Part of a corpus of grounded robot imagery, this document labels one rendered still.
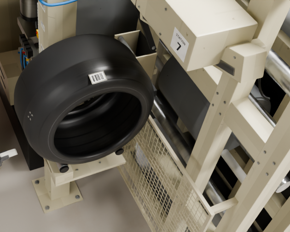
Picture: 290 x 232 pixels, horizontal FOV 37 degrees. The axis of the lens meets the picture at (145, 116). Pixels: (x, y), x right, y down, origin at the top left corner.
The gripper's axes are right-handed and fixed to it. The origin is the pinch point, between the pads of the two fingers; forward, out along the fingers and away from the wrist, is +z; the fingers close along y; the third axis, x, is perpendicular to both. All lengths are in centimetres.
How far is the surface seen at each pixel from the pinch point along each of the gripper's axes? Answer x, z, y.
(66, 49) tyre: -41, 34, 8
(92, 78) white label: -40, 38, -9
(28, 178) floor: 103, 5, 50
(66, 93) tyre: -36.0, 26.8, -9.1
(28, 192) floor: 103, 2, 39
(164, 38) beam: -57, 62, -18
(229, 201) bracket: 13, 80, -56
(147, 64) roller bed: -3, 77, 21
